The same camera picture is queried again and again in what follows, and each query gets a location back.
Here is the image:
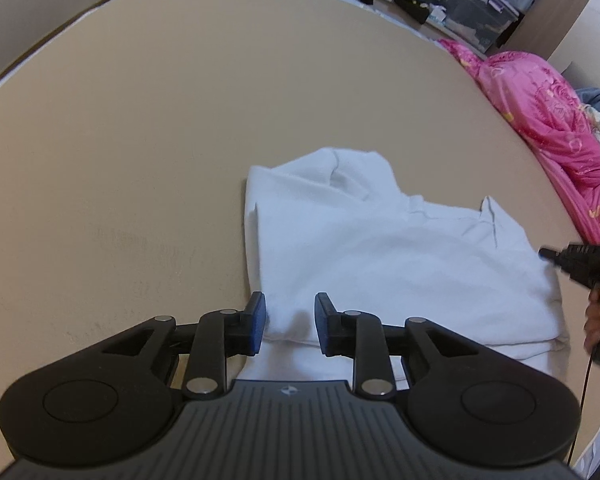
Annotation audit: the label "clear plastic storage bin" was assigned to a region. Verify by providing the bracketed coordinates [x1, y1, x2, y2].
[422, 0, 525, 55]

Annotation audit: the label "blue grey cloth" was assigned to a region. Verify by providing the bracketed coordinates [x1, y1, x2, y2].
[574, 87, 600, 111]

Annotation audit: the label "white shirt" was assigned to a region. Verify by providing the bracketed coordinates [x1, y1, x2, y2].
[234, 147, 570, 391]

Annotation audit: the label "wooden wardrobe shelf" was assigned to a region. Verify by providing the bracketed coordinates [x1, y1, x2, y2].
[510, 0, 600, 78]

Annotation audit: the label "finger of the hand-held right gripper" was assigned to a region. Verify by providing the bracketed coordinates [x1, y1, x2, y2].
[537, 242, 600, 292]

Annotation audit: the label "pink quilt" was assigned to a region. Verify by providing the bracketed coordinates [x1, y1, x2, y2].
[437, 37, 600, 253]

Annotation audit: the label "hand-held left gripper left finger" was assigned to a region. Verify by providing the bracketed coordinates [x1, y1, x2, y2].
[100, 291, 268, 401]

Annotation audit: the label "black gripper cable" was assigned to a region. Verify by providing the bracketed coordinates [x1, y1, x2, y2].
[567, 351, 594, 467]

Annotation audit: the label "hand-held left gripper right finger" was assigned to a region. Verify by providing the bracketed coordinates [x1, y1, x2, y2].
[313, 291, 481, 401]

